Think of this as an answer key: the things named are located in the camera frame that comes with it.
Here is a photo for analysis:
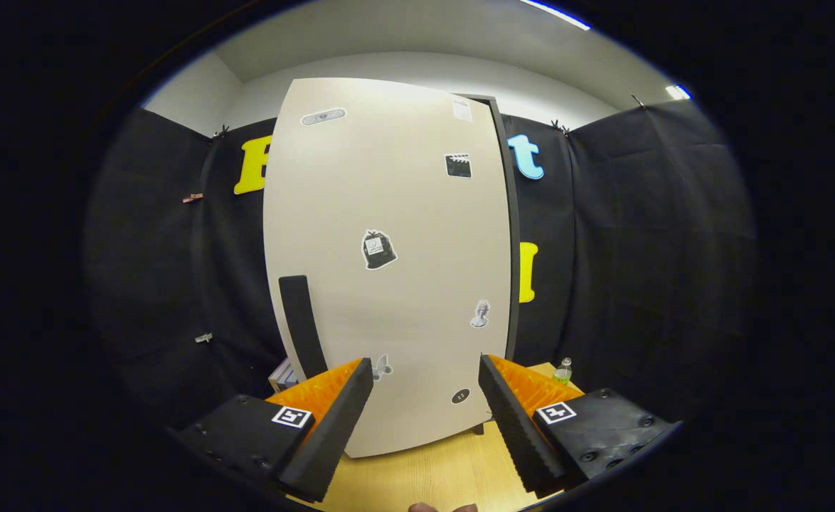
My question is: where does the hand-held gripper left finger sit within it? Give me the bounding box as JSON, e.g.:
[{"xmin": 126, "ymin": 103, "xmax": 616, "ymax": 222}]
[{"xmin": 174, "ymin": 357, "xmax": 376, "ymax": 503}]

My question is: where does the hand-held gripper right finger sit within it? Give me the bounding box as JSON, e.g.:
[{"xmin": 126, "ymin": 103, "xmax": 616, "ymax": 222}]
[{"xmin": 478, "ymin": 353, "xmax": 678, "ymax": 497}]

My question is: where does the black door handle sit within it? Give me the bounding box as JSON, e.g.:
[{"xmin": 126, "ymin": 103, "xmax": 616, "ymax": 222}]
[{"xmin": 278, "ymin": 274, "xmax": 329, "ymax": 379}]

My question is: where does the dark grey shoe cabinet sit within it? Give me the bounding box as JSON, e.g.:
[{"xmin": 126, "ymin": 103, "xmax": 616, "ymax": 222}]
[{"xmin": 453, "ymin": 92, "xmax": 523, "ymax": 436}]

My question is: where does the beige shoe cabinet door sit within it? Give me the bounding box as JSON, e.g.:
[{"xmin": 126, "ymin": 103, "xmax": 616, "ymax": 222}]
[{"xmin": 262, "ymin": 77, "xmax": 514, "ymax": 459}]

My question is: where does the black backdrop cloth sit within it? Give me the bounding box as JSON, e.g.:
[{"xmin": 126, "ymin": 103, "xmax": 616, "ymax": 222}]
[{"xmin": 85, "ymin": 98, "xmax": 758, "ymax": 442}]

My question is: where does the long ceiling light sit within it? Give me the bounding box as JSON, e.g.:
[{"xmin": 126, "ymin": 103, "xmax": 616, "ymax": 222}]
[{"xmin": 521, "ymin": 0, "xmax": 591, "ymax": 31}]

